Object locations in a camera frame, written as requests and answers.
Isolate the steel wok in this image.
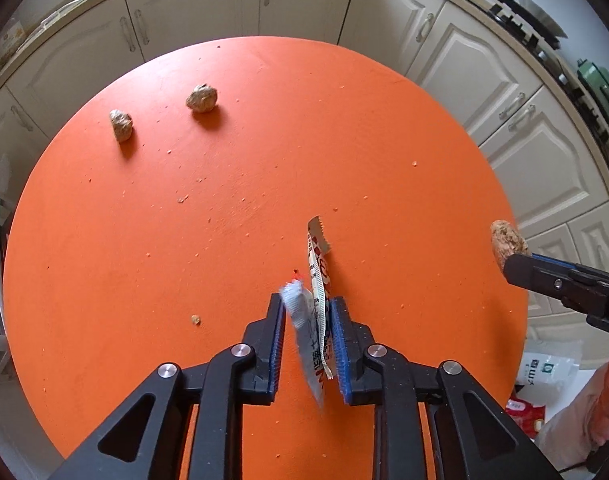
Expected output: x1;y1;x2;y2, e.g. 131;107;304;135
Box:
514;0;568;40

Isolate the brown food lump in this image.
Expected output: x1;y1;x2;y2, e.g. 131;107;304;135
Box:
186;83;218;114
490;219;531;267
109;108;134;142

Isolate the white bag with green mark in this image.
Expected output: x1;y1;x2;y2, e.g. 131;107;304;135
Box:
515;342;583;401

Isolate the black gas stove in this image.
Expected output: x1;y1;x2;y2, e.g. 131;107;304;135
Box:
461;0;609;161

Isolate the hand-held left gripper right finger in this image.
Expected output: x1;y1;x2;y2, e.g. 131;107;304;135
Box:
330;296;560;480

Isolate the jar with orange label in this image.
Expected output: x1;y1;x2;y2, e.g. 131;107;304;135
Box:
0;19;28;63

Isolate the round orange table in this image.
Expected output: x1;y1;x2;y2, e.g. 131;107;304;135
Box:
0;0;609;361

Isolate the green electric cooker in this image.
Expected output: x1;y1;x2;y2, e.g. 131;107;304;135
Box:
577;57;609;133

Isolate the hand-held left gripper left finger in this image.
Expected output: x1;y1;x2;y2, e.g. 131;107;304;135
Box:
49;292;286;480

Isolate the red white bag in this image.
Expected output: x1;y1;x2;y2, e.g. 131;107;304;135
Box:
505;395;549;438

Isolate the red white snack wrapper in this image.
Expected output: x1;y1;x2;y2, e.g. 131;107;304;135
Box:
278;216;335;413

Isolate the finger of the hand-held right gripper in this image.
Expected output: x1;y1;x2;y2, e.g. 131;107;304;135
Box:
503;253;609;317
531;255;609;293

